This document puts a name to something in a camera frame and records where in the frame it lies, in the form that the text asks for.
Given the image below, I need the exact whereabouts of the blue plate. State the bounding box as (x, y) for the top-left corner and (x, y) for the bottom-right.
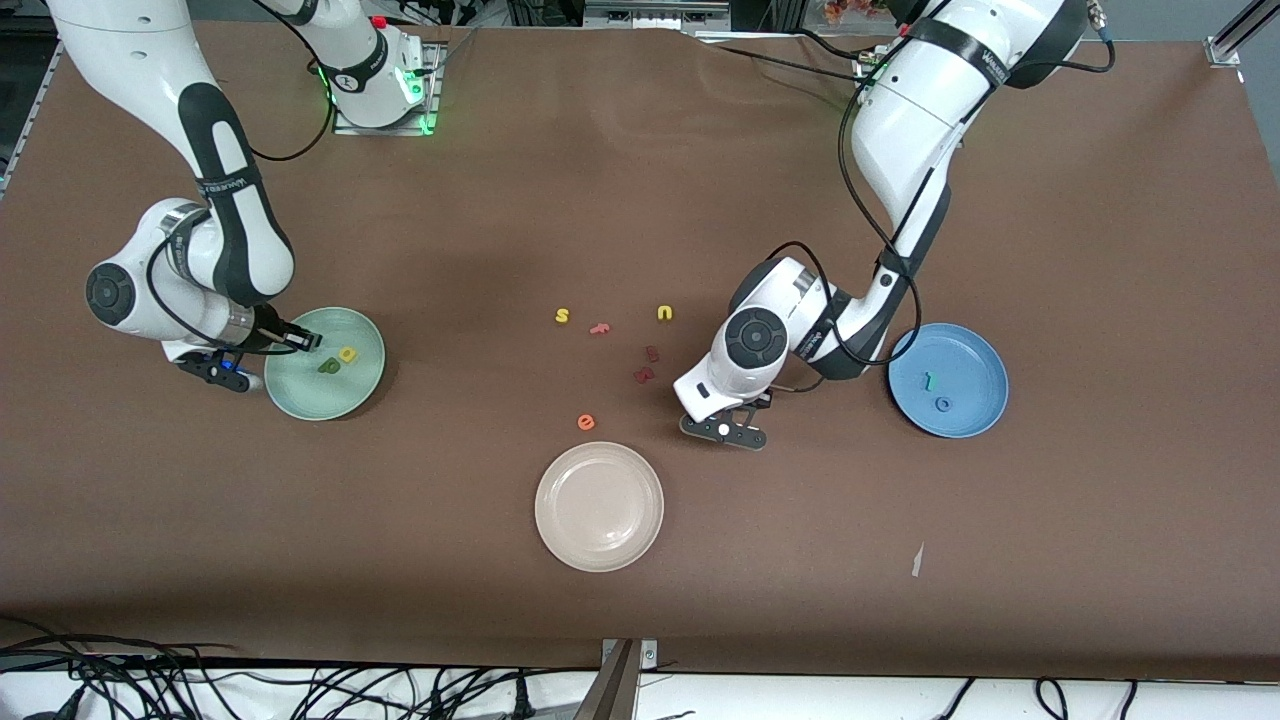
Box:
(888, 322), (1010, 439)

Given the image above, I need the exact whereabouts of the aluminium table side rail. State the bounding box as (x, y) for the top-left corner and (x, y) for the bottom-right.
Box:
(0, 25), (71, 196)

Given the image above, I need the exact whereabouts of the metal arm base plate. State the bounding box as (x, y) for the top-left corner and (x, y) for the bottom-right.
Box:
(333, 45), (441, 136)

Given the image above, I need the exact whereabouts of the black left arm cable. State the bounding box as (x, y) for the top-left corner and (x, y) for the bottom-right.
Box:
(770, 25), (923, 391)

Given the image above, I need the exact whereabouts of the metal table edge bracket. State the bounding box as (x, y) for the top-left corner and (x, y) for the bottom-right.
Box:
(575, 638), (659, 720)

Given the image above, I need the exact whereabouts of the grey equipment box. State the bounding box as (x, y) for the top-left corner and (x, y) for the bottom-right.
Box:
(585, 0), (731, 31)

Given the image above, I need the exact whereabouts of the aluminium corner bracket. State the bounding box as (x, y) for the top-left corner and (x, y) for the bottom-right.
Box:
(1205, 0), (1280, 69)

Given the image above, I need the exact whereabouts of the black cable on tabletop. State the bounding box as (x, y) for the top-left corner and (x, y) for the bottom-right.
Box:
(700, 30), (883, 91)

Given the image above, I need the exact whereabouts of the beige plate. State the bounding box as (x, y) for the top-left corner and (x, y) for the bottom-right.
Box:
(534, 441), (665, 573)

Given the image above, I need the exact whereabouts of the light green plate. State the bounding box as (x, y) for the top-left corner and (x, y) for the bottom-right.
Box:
(264, 306), (387, 422)

